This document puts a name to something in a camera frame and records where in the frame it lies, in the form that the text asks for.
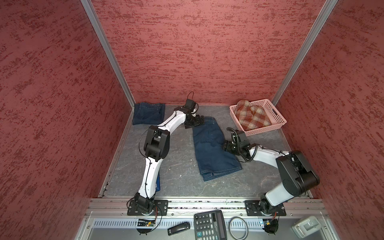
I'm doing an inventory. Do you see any red cloth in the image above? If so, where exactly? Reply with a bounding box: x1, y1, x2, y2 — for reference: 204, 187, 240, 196
235, 100, 272, 131

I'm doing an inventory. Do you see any dark denim button skirt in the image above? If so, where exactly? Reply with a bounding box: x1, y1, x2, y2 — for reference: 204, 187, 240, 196
133, 102, 166, 125

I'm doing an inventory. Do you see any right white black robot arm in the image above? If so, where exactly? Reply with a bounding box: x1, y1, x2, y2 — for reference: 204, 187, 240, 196
222, 128, 320, 216

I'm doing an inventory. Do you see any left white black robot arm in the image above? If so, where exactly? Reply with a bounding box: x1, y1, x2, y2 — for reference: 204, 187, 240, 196
133, 103, 205, 215

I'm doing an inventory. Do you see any pink perforated plastic basket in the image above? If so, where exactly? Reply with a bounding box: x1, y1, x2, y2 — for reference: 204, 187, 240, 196
230, 99, 287, 136

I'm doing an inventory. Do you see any black calculator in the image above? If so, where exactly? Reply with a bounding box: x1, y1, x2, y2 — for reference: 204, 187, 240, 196
194, 210, 228, 240

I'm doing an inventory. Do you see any right circuit board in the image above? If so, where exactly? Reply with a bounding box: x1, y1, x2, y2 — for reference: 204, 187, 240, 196
263, 219, 279, 235

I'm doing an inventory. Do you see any circuit board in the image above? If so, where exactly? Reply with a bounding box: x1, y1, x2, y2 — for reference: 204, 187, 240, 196
263, 219, 279, 235
137, 219, 157, 228

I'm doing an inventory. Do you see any grey white box device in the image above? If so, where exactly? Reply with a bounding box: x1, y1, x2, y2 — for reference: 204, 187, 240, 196
291, 216, 322, 239

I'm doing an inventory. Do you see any left circuit board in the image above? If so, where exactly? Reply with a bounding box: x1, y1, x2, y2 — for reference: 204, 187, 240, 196
137, 219, 157, 228

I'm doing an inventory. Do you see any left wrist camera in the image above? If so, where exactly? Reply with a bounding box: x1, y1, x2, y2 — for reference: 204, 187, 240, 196
184, 99, 199, 114

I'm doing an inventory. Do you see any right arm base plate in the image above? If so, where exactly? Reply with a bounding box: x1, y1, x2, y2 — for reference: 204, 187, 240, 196
245, 200, 287, 217

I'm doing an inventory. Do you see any black cable loop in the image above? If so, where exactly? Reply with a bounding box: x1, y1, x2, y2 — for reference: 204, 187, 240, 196
228, 216, 249, 240

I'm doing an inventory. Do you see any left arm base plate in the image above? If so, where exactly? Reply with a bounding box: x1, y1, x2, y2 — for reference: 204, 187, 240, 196
127, 200, 169, 217

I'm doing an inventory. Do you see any right aluminium corner post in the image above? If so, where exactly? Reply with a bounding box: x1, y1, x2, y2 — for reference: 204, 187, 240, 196
272, 0, 338, 106

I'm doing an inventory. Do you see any aluminium corner post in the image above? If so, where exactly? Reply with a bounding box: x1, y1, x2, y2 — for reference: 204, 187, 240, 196
272, 0, 338, 106
81, 0, 136, 109

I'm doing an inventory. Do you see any aluminium front rail frame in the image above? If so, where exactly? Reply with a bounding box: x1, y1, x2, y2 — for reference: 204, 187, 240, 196
76, 197, 339, 240

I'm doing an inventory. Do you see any left aluminium corner post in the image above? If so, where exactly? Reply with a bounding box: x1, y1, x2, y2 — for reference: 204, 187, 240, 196
81, 0, 136, 109

